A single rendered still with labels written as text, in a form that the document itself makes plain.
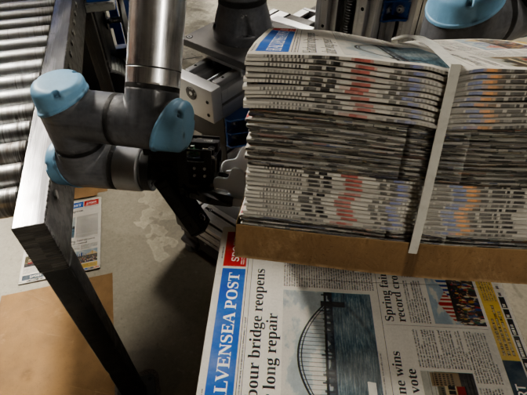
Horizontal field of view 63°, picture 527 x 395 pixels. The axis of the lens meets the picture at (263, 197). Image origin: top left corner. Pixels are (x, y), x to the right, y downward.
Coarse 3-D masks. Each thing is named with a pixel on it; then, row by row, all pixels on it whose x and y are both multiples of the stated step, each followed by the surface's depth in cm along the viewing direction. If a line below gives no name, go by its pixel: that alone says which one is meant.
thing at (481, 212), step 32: (512, 64) 39; (512, 96) 38; (480, 128) 39; (512, 128) 38; (480, 160) 40; (512, 160) 40; (480, 192) 42; (512, 192) 42; (448, 224) 44; (480, 224) 44; (512, 224) 44
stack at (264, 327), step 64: (256, 320) 51; (320, 320) 51; (384, 320) 51; (448, 320) 51; (512, 320) 51; (256, 384) 46; (320, 384) 46; (384, 384) 46; (448, 384) 46; (512, 384) 46
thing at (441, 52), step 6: (402, 36) 56; (408, 36) 53; (414, 36) 50; (420, 36) 49; (426, 42) 45; (432, 42) 44; (432, 48) 43; (438, 48) 42; (438, 54) 40; (444, 54) 40; (444, 60) 39; (450, 60) 38; (456, 60) 38; (450, 66) 37
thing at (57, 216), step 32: (64, 0) 127; (64, 32) 112; (64, 64) 100; (32, 128) 83; (32, 160) 76; (32, 192) 70; (64, 192) 80; (32, 224) 66; (64, 224) 76; (32, 256) 70; (64, 256) 73
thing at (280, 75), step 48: (288, 48) 41; (336, 48) 43; (384, 48) 50; (288, 96) 40; (336, 96) 39; (384, 96) 39; (288, 144) 42; (336, 144) 41; (384, 144) 41; (288, 192) 44; (336, 192) 44; (384, 192) 43
